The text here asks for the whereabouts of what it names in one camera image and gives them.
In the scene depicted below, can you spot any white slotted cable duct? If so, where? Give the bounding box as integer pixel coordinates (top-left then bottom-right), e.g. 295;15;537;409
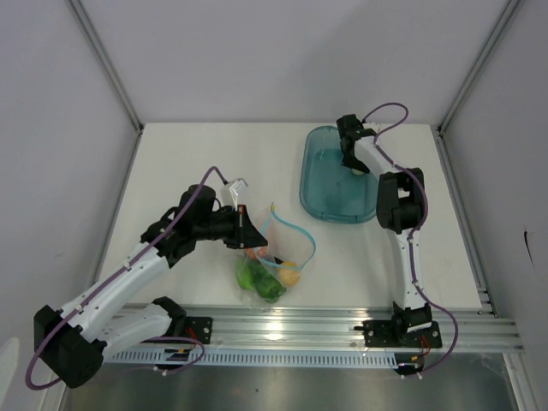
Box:
107;348;397;369

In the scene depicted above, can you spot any aluminium frame post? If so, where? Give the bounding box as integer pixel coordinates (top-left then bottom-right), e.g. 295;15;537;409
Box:
437;0;524;137
66;0;145;134

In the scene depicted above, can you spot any green bell pepper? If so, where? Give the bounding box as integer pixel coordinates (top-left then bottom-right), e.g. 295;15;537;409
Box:
253;275;287;303

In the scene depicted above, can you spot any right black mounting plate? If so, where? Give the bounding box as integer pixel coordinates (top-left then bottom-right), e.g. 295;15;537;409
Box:
354;319;443;348

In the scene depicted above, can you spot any left aluminium frame post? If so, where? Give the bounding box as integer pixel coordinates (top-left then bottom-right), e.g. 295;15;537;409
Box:
66;0;145;134

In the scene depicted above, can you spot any right aluminium frame post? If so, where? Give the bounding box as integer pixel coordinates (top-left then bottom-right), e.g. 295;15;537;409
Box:
437;0;524;137

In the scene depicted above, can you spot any yellow lemon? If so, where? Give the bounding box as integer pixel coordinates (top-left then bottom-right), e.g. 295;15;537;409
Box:
277;261;301;287

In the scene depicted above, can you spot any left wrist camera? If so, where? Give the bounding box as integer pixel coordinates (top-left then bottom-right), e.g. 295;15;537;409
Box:
220;178;248;209

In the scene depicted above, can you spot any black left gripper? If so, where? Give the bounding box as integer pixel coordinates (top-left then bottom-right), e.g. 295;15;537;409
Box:
194;205;267;249

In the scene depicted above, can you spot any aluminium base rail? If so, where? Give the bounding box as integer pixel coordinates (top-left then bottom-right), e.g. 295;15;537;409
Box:
102;301;526;354

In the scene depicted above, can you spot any clear zip top bag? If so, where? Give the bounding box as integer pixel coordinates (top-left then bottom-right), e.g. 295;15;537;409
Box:
234;204;317;307

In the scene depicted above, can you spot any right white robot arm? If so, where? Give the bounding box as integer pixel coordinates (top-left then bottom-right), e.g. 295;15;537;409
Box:
337;114;432;348

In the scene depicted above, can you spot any teal plastic tub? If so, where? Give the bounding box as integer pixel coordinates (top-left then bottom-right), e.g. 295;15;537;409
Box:
299;126;378;224

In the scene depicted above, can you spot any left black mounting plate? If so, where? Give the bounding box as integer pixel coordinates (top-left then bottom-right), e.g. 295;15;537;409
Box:
182;317;213;345

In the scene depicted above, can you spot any green cucumber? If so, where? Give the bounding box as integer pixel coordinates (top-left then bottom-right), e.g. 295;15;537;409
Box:
235;259;264;290

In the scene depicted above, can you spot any black mounting plate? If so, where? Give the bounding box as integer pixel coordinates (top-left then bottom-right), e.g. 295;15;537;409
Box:
354;319;443;348
182;317;213;345

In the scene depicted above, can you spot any orange tomato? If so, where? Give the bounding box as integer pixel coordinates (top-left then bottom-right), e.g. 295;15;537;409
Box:
245;247;269;260

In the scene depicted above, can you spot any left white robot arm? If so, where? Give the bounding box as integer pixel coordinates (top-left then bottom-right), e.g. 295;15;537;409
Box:
31;184;268;389

